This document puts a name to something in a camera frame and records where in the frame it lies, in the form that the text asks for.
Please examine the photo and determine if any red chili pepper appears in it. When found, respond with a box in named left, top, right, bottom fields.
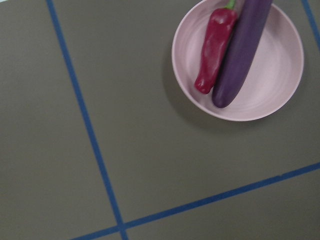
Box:
left=194, top=0, right=238, bottom=94

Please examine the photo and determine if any purple eggplant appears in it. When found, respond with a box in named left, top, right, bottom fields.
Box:
left=212, top=0, right=272, bottom=108

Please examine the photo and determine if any pink plate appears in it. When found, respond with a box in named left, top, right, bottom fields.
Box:
left=171, top=0, right=304, bottom=122

